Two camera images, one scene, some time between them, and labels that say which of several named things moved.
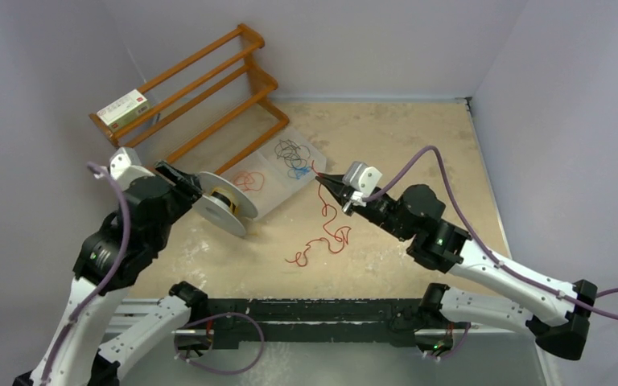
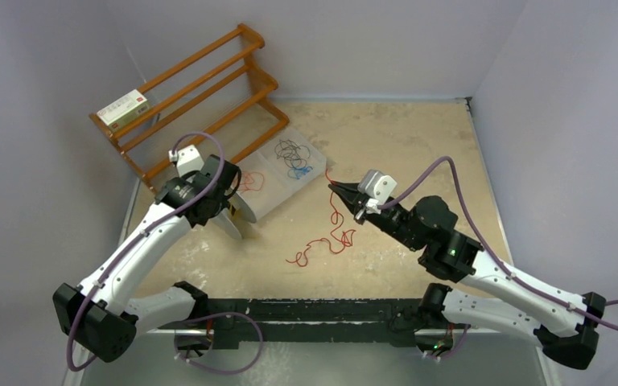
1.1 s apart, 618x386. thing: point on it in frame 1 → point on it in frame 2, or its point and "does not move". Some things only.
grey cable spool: [224, 204] does not move
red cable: [312, 162] → [323, 239]
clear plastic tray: [279, 169] does not move
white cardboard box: [124, 109] does not move
